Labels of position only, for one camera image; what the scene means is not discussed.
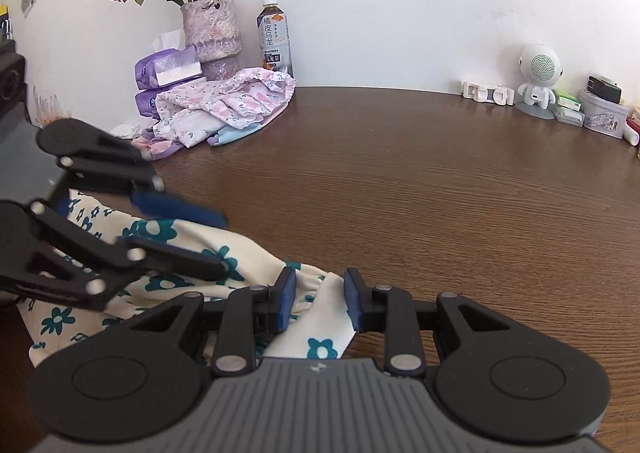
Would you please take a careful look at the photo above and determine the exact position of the closed purple tissue pack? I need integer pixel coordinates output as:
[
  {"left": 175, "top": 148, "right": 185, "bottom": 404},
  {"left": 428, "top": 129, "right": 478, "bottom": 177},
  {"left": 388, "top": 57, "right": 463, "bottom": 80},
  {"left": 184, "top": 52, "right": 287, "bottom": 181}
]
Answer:
[{"left": 135, "top": 88, "right": 162, "bottom": 118}]

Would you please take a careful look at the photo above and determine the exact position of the light blue cloth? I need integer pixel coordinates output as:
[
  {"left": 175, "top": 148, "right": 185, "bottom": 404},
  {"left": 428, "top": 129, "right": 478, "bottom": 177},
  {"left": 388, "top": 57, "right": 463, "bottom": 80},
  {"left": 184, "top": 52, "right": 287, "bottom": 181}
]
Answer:
[{"left": 207, "top": 123, "right": 266, "bottom": 148}]

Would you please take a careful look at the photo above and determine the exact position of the pink floral baby garment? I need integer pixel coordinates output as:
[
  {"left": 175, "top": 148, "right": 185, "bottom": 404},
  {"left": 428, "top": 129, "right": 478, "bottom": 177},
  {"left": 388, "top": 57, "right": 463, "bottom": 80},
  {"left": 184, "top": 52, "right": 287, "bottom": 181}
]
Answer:
[{"left": 150, "top": 67, "right": 297, "bottom": 150}]

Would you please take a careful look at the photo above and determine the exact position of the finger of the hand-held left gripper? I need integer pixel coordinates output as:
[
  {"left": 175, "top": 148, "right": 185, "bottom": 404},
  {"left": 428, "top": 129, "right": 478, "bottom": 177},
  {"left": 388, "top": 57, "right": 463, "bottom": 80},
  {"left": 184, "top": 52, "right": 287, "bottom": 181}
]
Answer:
[
  {"left": 0, "top": 199, "right": 231, "bottom": 312},
  {"left": 56, "top": 142, "right": 229, "bottom": 230}
]

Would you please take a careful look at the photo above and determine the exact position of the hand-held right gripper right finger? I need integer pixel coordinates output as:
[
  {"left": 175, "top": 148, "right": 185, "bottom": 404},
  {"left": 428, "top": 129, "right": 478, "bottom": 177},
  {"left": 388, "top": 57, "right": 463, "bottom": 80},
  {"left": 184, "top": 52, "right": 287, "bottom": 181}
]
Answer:
[{"left": 343, "top": 266, "right": 515, "bottom": 379}]

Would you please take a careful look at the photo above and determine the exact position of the open purple tissue pack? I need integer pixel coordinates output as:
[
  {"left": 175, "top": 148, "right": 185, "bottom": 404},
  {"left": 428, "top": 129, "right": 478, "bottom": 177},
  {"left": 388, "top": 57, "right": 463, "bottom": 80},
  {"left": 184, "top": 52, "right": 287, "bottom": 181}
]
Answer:
[{"left": 134, "top": 30, "right": 203, "bottom": 92}]

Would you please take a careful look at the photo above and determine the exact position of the green white small packet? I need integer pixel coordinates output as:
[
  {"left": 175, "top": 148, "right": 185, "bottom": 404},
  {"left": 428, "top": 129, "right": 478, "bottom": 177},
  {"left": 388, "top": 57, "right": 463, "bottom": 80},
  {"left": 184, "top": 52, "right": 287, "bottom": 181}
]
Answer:
[{"left": 550, "top": 90, "right": 586, "bottom": 128}]

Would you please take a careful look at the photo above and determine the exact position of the white robot speaker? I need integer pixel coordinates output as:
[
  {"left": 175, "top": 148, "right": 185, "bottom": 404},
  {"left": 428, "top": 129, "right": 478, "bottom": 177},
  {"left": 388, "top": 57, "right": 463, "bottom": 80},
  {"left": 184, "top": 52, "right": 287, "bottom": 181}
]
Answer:
[{"left": 515, "top": 43, "right": 565, "bottom": 120}]

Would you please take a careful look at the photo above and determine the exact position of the cream teal-flower garment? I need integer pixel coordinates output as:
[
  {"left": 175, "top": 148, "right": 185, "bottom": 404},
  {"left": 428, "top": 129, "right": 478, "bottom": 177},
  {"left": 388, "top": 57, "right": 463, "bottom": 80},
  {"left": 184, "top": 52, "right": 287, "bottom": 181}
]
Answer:
[{"left": 17, "top": 188, "right": 357, "bottom": 369}]

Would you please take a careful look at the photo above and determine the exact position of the tea bottle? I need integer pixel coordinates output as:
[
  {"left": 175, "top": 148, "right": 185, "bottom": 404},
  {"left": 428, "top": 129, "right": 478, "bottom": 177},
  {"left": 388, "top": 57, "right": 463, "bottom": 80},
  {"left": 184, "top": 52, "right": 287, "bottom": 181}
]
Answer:
[{"left": 256, "top": 0, "right": 295, "bottom": 78}]

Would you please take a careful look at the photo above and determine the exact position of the pink purple cloth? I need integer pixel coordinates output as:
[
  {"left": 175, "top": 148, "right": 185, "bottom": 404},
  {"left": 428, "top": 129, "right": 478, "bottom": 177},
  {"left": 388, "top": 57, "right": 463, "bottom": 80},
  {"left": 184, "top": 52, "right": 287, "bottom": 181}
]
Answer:
[{"left": 131, "top": 128, "right": 185, "bottom": 161}]

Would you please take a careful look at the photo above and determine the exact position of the black charger adapter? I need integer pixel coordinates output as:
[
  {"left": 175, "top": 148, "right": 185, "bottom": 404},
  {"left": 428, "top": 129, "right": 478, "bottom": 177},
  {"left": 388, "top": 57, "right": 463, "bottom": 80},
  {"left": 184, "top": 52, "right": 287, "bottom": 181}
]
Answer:
[{"left": 587, "top": 75, "right": 622, "bottom": 104}]

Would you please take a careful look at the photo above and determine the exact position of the white cable clip holder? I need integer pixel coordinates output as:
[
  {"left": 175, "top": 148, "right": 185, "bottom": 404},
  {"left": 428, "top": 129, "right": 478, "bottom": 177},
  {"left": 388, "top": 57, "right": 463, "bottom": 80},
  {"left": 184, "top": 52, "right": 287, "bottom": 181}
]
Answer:
[{"left": 460, "top": 80, "right": 516, "bottom": 106}]

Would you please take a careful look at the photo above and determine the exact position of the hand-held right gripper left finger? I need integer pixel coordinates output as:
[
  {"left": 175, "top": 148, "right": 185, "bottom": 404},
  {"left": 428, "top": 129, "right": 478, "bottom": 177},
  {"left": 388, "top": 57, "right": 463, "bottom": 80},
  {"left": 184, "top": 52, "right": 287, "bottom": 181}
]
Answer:
[{"left": 126, "top": 265, "right": 299, "bottom": 377}]

